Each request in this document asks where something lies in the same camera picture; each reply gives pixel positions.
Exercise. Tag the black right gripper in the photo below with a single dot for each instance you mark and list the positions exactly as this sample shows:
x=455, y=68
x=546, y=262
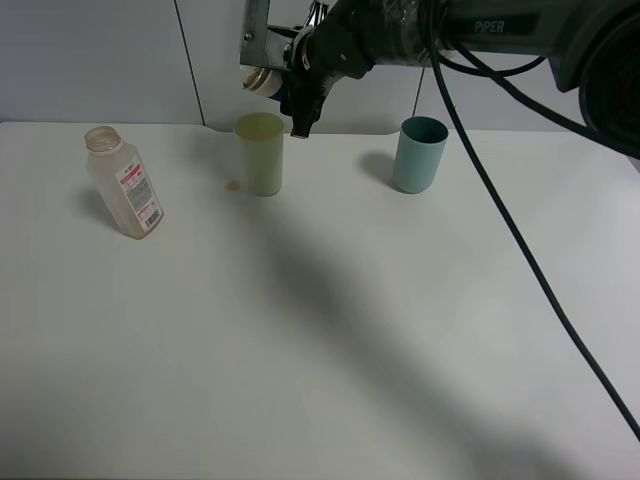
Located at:
x=322, y=55

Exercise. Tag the glass cup blue sleeve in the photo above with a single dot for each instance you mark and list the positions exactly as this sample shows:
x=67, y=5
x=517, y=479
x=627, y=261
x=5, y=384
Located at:
x=263, y=82

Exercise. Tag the clear plastic drink bottle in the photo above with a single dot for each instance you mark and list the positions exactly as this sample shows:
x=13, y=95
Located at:
x=122, y=181

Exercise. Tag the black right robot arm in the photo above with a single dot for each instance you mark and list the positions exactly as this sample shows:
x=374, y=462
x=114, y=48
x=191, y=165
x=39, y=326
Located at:
x=591, y=46

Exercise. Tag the pale yellow plastic cup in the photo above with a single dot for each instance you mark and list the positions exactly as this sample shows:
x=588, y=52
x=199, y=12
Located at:
x=260, y=137

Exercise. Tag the teal green plastic cup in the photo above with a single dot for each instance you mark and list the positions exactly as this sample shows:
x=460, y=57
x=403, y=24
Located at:
x=420, y=148

